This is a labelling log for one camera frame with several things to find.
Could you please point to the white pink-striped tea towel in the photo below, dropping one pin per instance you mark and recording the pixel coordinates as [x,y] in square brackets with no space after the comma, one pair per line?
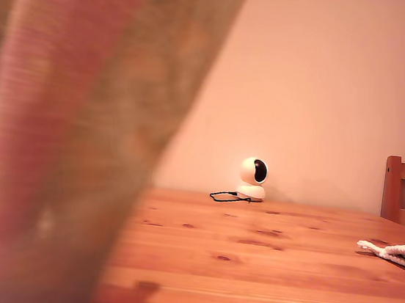
[62,123]

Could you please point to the cream terry tea towel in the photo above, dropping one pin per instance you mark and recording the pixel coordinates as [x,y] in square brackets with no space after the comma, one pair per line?
[404,254]

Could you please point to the white round security camera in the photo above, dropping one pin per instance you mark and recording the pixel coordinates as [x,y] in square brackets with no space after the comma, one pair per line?
[249,172]

